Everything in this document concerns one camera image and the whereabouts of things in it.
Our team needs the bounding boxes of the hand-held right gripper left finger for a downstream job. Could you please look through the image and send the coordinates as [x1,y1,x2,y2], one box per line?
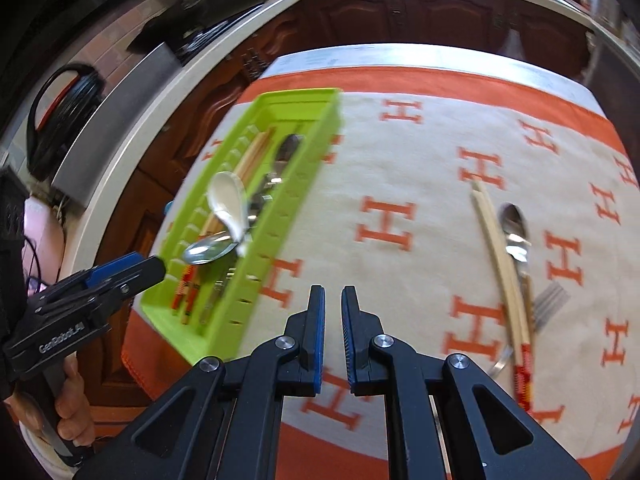
[85,285,327,480]

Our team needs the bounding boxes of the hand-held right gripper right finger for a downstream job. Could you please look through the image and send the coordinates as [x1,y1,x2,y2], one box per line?
[342,285,591,480]

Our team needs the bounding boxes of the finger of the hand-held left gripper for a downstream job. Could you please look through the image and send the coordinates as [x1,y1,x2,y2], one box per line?
[117,256,167,297]
[87,252,149,285]

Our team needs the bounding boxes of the wooden chopstick red patterned end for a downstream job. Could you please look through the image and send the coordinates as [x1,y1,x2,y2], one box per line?
[171,130,276,312]

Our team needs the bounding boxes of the pale chopstick red striped end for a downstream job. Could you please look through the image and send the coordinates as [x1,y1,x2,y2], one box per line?
[181,132,274,327]
[477,180,535,409]
[471,181,529,411]

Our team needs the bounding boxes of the wide handled metal spoon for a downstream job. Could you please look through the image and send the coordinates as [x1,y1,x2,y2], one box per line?
[182,233,240,266]

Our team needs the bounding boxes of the white ceramic spoon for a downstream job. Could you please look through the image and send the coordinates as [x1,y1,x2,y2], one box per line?
[207,172,251,257]

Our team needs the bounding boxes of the small metal spoon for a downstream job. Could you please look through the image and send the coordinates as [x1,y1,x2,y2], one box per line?
[247,172,283,223]

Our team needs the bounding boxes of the brown wooden chopstick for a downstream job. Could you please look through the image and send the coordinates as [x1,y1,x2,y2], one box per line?
[200,127,277,231]

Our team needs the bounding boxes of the green plastic utensil tray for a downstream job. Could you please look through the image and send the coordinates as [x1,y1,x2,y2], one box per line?
[139,87,345,365]

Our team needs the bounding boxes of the large metal spoon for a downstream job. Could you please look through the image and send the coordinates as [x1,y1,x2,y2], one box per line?
[245,133,306,226]

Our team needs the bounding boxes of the small spoon wooden handle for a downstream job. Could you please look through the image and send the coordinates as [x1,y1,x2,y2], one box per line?
[499,203,540,313]

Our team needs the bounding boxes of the metal fork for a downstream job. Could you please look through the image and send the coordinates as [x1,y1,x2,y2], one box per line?
[486,282,572,378]

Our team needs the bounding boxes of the person's left hand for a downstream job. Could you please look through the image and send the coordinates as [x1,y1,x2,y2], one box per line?
[6,354,97,448]

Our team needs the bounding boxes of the white kitchen countertop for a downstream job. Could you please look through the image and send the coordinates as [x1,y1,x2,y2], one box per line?
[60,0,640,286]

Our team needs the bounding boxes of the stainless steel splash shield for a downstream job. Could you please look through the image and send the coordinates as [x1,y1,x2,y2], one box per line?
[50,42,184,209]

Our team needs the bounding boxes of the black red electric cooker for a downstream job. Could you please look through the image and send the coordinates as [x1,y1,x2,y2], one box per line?
[25,62,106,181]

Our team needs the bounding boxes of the orange beige printed blanket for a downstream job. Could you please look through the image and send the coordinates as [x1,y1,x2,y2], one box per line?
[120,65,640,467]

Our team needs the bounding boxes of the black wok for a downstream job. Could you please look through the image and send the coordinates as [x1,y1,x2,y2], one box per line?
[127,17,176,56]

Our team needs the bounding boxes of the black gas stove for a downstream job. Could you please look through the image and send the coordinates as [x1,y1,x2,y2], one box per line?
[170,2,266,61]

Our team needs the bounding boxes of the brown wooden kitchen cabinets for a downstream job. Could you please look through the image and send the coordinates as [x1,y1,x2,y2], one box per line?
[75,0,597,411]

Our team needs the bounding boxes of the black cable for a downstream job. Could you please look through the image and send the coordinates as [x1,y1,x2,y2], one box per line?
[24,237,67,293]

